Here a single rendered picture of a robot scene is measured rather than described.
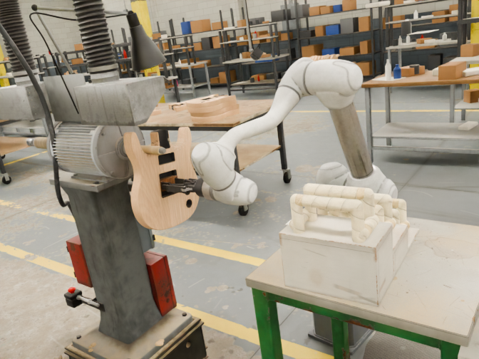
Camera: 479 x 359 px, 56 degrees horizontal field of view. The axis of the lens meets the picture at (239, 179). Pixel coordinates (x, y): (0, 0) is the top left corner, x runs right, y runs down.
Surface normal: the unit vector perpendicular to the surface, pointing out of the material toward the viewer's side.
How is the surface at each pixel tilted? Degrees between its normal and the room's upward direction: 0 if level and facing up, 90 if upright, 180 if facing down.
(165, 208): 87
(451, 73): 90
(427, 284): 0
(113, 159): 94
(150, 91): 90
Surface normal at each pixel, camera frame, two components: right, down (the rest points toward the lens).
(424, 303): -0.14, -0.94
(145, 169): 0.80, 0.04
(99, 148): 0.43, 0.12
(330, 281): -0.54, 0.34
